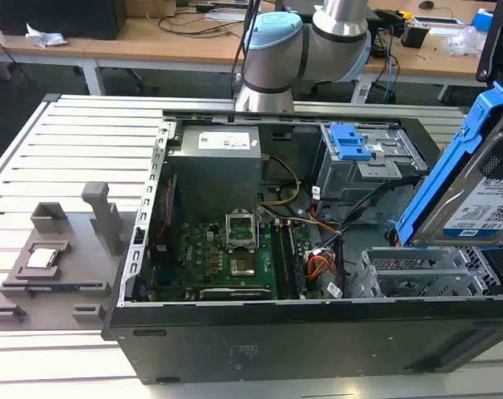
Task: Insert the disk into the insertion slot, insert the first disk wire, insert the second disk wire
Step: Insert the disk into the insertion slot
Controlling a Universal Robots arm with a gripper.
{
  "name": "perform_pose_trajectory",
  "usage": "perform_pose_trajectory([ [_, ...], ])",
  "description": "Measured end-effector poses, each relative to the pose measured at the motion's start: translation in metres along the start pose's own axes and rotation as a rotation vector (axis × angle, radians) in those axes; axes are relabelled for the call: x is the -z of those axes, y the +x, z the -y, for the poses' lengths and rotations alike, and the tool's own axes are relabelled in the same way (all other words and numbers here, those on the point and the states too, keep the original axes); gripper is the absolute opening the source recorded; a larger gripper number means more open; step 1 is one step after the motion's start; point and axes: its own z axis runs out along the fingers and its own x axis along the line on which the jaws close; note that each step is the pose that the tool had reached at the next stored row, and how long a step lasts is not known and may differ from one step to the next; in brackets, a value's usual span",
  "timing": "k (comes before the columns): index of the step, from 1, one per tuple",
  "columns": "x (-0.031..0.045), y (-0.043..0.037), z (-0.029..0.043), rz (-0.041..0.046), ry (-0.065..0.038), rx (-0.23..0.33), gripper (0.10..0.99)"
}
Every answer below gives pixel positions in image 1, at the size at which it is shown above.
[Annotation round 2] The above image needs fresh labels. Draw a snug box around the hard disk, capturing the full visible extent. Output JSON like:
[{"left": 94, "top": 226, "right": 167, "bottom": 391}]
[{"left": 394, "top": 81, "right": 503, "bottom": 250}]

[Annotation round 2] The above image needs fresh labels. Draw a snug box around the silver disk bay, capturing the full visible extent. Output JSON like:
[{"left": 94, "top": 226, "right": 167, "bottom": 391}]
[{"left": 348, "top": 245, "right": 503, "bottom": 299}]

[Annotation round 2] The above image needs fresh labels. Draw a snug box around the black RAM slot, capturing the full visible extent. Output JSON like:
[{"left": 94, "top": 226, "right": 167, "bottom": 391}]
[
  {"left": 286, "top": 223, "right": 307, "bottom": 293},
  {"left": 271, "top": 223, "right": 296, "bottom": 298}
]

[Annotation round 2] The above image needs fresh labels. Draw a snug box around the blue cardboard box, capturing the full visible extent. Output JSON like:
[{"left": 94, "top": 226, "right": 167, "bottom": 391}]
[{"left": 471, "top": 7, "right": 498, "bottom": 41}]

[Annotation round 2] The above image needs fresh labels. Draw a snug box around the clear plastic bag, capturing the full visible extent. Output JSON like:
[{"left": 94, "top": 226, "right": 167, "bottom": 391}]
[{"left": 446, "top": 25, "right": 487, "bottom": 57}]

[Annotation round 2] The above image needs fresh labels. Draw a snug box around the small black box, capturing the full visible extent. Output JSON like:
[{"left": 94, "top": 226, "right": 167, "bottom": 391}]
[{"left": 400, "top": 22, "right": 430, "bottom": 49}]

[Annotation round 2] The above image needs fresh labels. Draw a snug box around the blue plastic latch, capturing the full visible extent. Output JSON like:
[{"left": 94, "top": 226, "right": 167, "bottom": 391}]
[{"left": 329, "top": 123, "right": 372, "bottom": 161}]

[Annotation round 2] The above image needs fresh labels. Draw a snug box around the silver optical drive cage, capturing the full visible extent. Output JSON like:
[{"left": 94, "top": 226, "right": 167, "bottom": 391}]
[{"left": 313, "top": 123, "right": 429, "bottom": 209}]

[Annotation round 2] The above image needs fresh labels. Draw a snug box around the grey power supply unit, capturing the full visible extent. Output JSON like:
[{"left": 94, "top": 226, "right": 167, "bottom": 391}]
[{"left": 167, "top": 126, "right": 264, "bottom": 209}]

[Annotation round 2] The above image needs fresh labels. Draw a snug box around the metal socket cover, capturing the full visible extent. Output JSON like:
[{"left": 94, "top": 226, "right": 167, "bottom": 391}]
[{"left": 224, "top": 211, "right": 259, "bottom": 253}]

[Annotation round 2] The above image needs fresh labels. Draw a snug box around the CPU socket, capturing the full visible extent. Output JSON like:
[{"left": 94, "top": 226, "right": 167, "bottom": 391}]
[{"left": 229, "top": 255, "right": 256, "bottom": 278}]

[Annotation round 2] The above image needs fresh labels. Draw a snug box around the wooden desk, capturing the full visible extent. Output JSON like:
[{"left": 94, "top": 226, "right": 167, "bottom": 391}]
[{"left": 0, "top": 0, "right": 497, "bottom": 101}]

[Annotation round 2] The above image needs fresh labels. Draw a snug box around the black graphics card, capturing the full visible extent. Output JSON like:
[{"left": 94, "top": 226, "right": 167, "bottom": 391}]
[{"left": 199, "top": 286, "right": 273, "bottom": 301}]

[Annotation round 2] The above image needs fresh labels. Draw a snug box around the green motherboard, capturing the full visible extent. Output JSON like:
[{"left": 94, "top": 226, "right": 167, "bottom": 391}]
[{"left": 149, "top": 219, "right": 325, "bottom": 303}]

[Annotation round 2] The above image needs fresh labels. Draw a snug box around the black PC case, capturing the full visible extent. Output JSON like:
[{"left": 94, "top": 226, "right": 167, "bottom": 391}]
[{"left": 101, "top": 108, "right": 503, "bottom": 386}]

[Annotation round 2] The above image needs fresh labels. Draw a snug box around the large black box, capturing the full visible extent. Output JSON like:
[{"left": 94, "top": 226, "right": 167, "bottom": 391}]
[{"left": 0, "top": 0, "right": 127, "bottom": 42}]

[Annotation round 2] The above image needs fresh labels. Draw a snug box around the crumpled white paper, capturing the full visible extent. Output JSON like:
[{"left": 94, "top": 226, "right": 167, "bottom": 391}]
[{"left": 25, "top": 23, "right": 68, "bottom": 47}]

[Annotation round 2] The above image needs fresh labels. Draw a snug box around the grey parts rack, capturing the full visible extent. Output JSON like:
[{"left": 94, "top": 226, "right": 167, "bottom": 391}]
[{"left": 0, "top": 182, "right": 130, "bottom": 333}]

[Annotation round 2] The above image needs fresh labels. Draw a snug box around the silver CPU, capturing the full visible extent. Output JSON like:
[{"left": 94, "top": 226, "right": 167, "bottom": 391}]
[{"left": 26, "top": 248, "right": 59, "bottom": 269}]

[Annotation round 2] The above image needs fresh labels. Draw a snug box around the blue hanging cable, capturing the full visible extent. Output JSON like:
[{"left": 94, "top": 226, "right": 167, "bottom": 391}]
[{"left": 382, "top": 41, "right": 400, "bottom": 101}]

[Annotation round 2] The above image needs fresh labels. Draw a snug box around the black cable bundle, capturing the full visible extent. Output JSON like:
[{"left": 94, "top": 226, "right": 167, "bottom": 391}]
[{"left": 333, "top": 174, "right": 422, "bottom": 288}]

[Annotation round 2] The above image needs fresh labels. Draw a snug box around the yellow and black wire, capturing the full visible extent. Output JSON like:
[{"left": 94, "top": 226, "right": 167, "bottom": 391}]
[{"left": 257, "top": 154, "right": 302, "bottom": 207}]

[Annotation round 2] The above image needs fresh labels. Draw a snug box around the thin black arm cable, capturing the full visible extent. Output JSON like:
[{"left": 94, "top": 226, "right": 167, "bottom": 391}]
[{"left": 233, "top": 0, "right": 263, "bottom": 91}]

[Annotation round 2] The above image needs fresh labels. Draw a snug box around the orange and red wire bundle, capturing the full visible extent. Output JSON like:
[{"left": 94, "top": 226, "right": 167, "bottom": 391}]
[{"left": 307, "top": 255, "right": 338, "bottom": 284}]

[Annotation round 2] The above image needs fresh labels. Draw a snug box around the black desk cable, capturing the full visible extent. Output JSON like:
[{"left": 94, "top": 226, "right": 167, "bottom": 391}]
[{"left": 157, "top": 14, "right": 252, "bottom": 39}]

